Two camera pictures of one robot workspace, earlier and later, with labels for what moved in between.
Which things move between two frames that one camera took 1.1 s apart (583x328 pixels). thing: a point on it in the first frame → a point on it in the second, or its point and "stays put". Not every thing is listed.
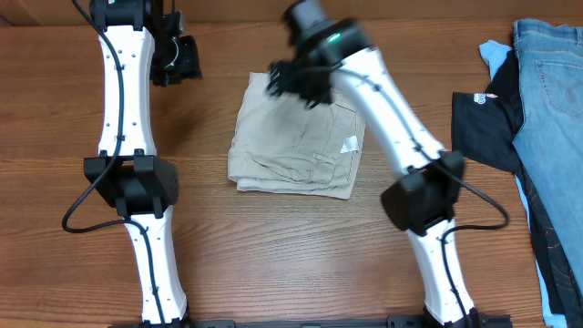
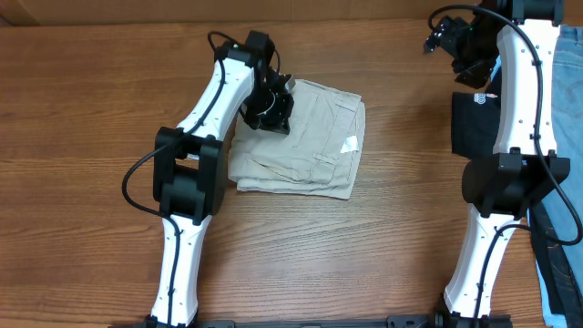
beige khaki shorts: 281,146 stays put
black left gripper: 191,68 → 279,120
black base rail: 393,322 stays put
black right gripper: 286,83 → 444,37
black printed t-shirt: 485,128 stays put
